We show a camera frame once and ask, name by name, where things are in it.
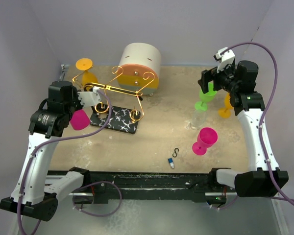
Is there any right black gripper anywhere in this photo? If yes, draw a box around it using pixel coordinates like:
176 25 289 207
198 61 240 94

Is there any pink wine glass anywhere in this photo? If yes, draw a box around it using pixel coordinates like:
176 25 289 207
70 109 90 131
192 127 218 155

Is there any orange wine glass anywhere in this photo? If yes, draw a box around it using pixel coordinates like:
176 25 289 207
218 94 233 118
75 58 98 87

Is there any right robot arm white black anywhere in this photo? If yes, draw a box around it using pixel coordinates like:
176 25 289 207
198 60 289 197

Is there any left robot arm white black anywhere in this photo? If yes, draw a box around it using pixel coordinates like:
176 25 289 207
0 81 91 221

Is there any green wine glass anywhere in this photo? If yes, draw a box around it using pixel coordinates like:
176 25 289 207
195 83 217 111

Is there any clear wine glass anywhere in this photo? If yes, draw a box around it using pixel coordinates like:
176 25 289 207
190 110 207 130

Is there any pink wine glass front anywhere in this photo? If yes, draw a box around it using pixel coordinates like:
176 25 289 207
192 127 218 155

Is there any white round drawer cabinet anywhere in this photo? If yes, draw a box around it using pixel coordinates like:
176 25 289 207
117 43 161 95

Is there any black s-hook carabiner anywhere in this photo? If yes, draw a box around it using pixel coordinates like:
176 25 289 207
172 147 179 158

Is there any small blue white bottle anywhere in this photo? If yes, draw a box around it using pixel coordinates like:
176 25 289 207
168 158 175 169

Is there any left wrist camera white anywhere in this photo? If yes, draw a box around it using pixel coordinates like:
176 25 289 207
77 87 101 107

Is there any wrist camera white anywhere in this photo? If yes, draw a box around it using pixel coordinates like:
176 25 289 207
214 47 235 73
77 87 101 107

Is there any gold wire wine glass rack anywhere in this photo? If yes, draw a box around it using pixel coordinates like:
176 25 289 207
72 65 156 135

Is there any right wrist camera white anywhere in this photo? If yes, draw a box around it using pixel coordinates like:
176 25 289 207
214 47 235 73

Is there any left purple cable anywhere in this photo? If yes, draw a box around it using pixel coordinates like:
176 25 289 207
17 89 111 235

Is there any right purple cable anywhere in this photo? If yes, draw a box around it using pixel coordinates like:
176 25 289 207
220 43 294 211

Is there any purple cable loop under rail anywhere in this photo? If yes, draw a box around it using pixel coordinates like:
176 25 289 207
72 180 123 217

